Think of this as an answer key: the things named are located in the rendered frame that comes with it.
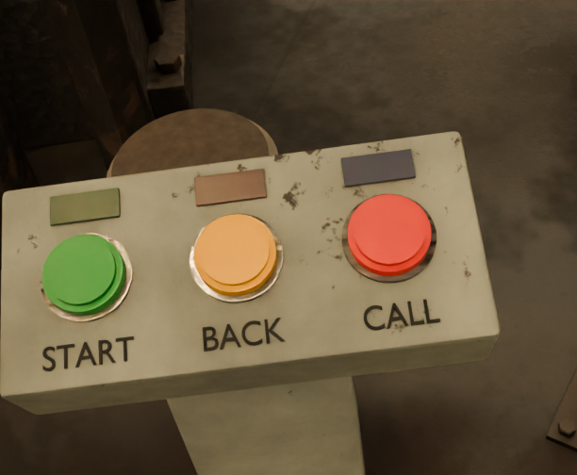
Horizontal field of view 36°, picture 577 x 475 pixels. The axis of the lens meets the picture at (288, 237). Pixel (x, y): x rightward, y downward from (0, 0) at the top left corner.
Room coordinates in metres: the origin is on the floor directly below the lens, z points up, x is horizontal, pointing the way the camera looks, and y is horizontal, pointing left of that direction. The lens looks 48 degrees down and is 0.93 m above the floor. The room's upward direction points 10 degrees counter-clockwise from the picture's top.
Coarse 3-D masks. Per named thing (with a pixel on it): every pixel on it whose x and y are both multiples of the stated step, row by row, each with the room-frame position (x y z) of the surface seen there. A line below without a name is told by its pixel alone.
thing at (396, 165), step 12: (360, 156) 0.33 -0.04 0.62; (372, 156) 0.33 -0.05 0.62; (384, 156) 0.32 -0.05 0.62; (396, 156) 0.32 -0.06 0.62; (408, 156) 0.32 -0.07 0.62; (348, 168) 0.32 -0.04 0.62; (360, 168) 0.32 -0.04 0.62; (372, 168) 0.32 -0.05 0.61; (384, 168) 0.32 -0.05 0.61; (396, 168) 0.32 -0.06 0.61; (408, 168) 0.32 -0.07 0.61; (348, 180) 0.32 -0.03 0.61; (360, 180) 0.32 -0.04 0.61; (372, 180) 0.31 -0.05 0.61; (384, 180) 0.31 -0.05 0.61
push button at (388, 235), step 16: (368, 208) 0.29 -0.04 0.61; (384, 208) 0.29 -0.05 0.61; (400, 208) 0.29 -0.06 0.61; (416, 208) 0.29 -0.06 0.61; (352, 224) 0.29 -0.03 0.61; (368, 224) 0.29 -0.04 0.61; (384, 224) 0.28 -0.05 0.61; (400, 224) 0.28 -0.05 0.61; (416, 224) 0.28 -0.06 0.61; (352, 240) 0.28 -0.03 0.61; (368, 240) 0.28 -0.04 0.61; (384, 240) 0.28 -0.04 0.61; (400, 240) 0.28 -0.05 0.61; (416, 240) 0.27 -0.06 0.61; (368, 256) 0.27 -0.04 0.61; (384, 256) 0.27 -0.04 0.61; (400, 256) 0.27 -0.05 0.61; (416, 256) 0.27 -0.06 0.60; (384, 272) 0.27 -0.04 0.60; (400, 272) 0.26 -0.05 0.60
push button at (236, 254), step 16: (208, 224) 0.30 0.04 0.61; (224, 224) 0.30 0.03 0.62; (240, 224) 0.30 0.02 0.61; (256, 224) 0.30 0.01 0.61; (208, 240) 0.29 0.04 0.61; (224, 240) 0.29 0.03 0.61; (240, 240) 0.29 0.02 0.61; (256, 240) 0.29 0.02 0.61; (272, 240) 0.29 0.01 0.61; (208, 256) 0.29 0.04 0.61; (224, 256) 0.28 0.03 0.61; (240, 256) 0.28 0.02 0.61; (256, 256) 0.28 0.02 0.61; (272, 256) 0.28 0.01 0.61; (208, 272) 0.28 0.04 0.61; (224, 272) 0.28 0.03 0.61; (240, 272) 0.27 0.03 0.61; (256, 272) 0.27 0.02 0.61; (224, 288) 0.27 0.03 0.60; (240, 288) 0.27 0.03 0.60; (256, 288) 0.27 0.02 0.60
